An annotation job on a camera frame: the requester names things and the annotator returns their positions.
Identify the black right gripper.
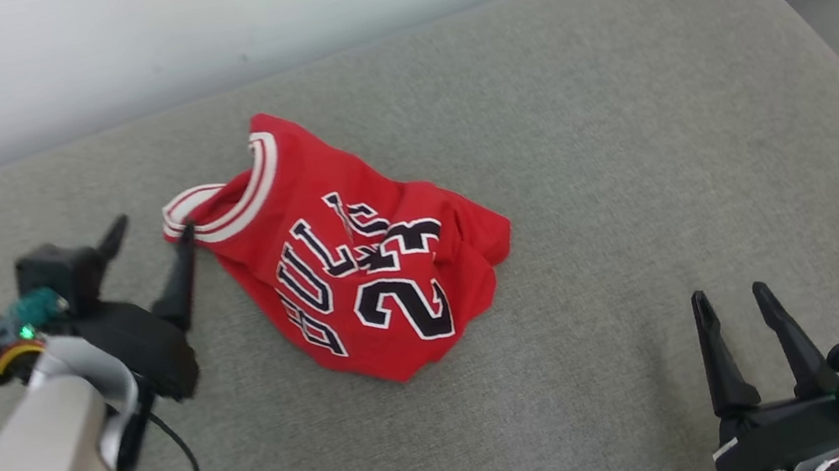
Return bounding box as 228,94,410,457
685,267,839,471

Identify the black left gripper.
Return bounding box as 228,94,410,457
48,204,224,419

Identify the red number 23 basketball jersey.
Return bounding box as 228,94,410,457
146,75,535,419

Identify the teal left camera connector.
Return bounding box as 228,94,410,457
3,283,75,345

